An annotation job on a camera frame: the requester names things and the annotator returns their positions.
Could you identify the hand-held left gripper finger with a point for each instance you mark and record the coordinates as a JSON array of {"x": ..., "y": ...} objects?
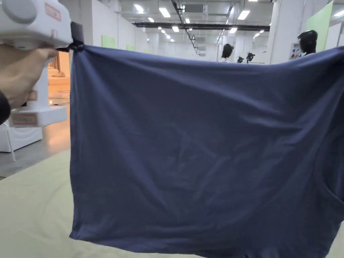
[{"x": 72, "y": 47}]

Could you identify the bed with pale green sheet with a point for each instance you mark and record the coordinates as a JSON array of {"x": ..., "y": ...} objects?
[{"x": 32, "y": 209}]

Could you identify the dark blue shirt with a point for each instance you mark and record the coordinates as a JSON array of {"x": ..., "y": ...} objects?
[{"x": 204, "y": 150}]

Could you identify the person's left hand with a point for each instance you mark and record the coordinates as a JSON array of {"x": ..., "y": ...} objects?
[{"x": 18, "y": 75}]

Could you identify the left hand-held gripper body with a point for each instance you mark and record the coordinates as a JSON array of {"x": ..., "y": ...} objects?
[{"x": 29, "y": 24}]

